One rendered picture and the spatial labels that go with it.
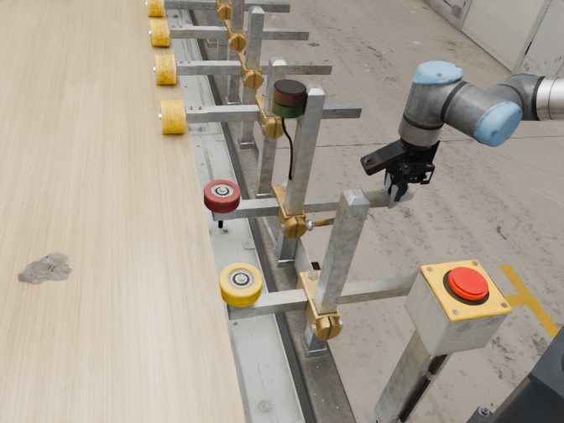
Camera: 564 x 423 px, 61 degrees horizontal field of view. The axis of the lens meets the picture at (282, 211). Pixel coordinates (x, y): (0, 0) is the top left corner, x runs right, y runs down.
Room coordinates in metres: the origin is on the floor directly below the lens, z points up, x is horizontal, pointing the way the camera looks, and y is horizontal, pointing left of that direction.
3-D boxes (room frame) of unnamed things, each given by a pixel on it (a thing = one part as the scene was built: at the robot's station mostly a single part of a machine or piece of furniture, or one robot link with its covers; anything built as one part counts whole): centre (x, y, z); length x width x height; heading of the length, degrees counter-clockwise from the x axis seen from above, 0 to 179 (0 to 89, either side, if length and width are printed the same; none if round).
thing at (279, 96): (0.80, 0.02, 1.16); 0.06 x 0.06 x 0.02
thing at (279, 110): (0.80, 0.02, 1.14); 0.06 x 0.06 x 0.02
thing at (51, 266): (0.52, 0.39, 0.91); 0.09 x 0.07 x 0.02; 117
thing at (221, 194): (0.81, 0.14, 0.85); 0.08 x 0.08 x 0.11
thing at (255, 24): (1.29, 0.15, 0.90); 0.04 x 0.04 x 0.48; 20
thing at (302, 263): (0.80, -0.06, 0.75); 0.26 x 0.01 x 0.10; 20
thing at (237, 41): (1.55, 0.24, 0.95); 0.14 x 0.06 x 0.05; 20
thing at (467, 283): (0.34, -0.20, 1.22); 0.04 x 0.04 x 0.02
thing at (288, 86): (0.81, 0.02, 1.07); 0.06 x 0.06 x 0.22; 20
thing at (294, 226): (0.84, -0.01, 0.85); 0.14 x 0.06 x 0.05; 20
